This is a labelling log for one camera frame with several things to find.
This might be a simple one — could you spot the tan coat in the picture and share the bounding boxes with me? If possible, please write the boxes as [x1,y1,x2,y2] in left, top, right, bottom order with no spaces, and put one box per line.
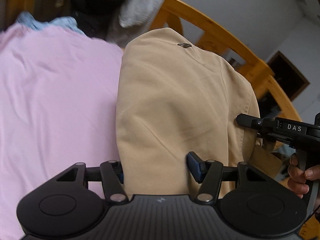
[116,28,282,195]

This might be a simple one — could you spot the right hand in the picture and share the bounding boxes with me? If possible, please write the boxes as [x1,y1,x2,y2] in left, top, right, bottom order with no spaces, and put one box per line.
[287,154,320,198]

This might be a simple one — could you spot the dark doorway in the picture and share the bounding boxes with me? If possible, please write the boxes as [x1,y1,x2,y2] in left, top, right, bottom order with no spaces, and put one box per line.
[267,51,310,101]

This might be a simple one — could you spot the pink bed sheet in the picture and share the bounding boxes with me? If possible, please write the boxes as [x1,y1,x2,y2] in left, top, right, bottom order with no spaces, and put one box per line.
[1,23,123,239]

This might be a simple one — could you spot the white quilted cloth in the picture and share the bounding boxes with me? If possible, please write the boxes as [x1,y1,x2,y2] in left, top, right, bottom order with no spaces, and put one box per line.
[105,0,164,48]

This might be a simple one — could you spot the black jacket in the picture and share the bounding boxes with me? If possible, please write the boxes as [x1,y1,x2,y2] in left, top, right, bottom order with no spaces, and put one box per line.
[67,0,163,40]

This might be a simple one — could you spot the light blue blanket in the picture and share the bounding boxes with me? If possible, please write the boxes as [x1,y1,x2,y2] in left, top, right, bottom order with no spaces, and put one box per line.
[16,11,85,35]

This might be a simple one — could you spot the wooden bed rail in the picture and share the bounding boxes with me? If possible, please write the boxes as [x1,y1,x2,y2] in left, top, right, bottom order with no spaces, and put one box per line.
[150,0,320,240]

